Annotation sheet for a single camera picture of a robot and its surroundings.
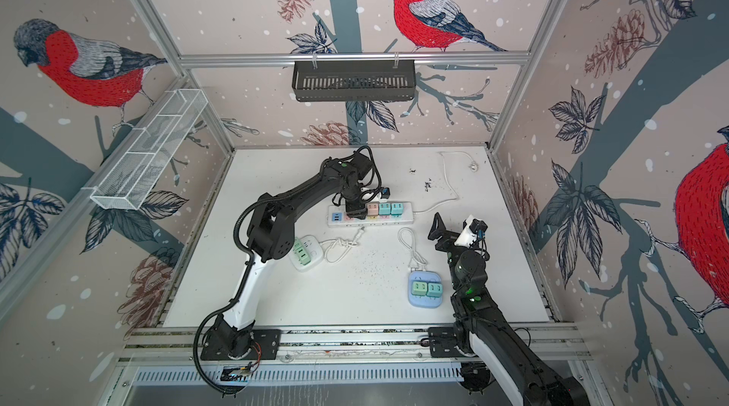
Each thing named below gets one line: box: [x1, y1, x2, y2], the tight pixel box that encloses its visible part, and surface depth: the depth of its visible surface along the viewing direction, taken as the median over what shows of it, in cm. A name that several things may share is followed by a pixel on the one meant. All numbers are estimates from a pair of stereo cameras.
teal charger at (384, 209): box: [378, 203, 391, 217], surface depth 95 cm
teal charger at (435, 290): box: [427, 282, 443, 298], surface depth 78 cm
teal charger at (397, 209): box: [391, 203, 404, 216], surface depth 95 cm
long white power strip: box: [327, 203, 414, 228], surface depth 97 cm
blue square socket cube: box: [407, 270, 444, 309], surface depth 80 cm
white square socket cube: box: [288, 235, 324, 272], surface depth 89 cm
